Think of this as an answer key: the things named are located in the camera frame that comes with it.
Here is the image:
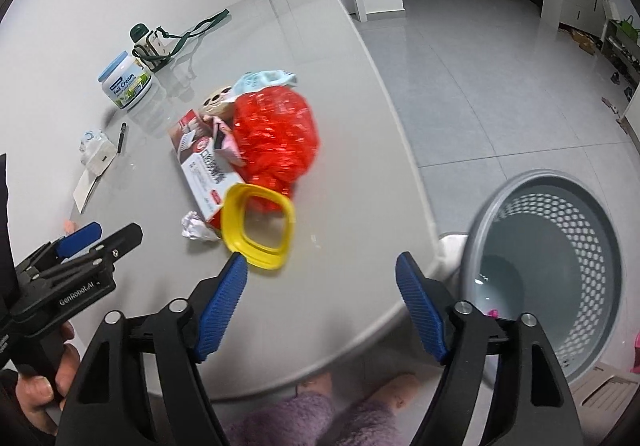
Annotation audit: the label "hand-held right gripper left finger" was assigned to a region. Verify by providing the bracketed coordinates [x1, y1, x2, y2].
[62, 252, 249, 446]

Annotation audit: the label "milk powder can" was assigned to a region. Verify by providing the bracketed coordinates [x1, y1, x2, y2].
[97, 51, 154, 110]

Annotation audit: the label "beige round wrapper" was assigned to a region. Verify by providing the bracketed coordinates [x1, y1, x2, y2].
[199, 84, 236, 120]

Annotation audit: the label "shoe rack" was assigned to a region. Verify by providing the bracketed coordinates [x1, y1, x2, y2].
[602, 18, 640, 93]

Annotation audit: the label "light blue packet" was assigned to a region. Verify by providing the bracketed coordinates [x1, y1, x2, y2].
[227, 69, 300, 105]

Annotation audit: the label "red plastic bag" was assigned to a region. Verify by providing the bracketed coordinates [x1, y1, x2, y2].
[232, 86, 321, 213]

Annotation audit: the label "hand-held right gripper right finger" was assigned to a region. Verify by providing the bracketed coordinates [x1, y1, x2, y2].
[395, 251, 586, 446]

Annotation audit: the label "white and red cardboard box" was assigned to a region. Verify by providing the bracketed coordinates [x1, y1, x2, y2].
[167, 108, 247, 223]

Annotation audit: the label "pink wrapper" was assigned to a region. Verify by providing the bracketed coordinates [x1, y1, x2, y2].
[210, 118, 244, 168]

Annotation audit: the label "white and blue tissue packet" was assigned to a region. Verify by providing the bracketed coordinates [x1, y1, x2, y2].
[79, 128, 107, 153]

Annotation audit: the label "green bag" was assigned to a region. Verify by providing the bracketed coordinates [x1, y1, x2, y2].
[612, 15, 640, 40]

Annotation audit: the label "crumpled white paper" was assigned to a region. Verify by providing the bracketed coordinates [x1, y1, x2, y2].
[180, 210, 219, 243]

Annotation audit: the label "grey perforated plastic basket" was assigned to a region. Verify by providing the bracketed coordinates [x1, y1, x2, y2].
[459, 170, 624, 385]

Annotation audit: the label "person's left hand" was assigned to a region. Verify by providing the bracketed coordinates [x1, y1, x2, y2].
[15, 321, 82, 433]

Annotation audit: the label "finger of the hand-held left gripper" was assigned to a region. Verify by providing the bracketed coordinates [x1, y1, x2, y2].
[14, 221, 104, 278]
[64, 223, 145, 278]

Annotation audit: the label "yellow plastic ring lid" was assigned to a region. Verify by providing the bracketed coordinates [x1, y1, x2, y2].
[221, 183, 297, 271]

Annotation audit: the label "water bottle with green strap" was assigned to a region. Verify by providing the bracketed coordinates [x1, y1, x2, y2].
[129, 8, 232, 73]

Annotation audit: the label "cardboard pieces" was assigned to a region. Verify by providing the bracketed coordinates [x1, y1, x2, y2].
[569, 28, 599, 55]

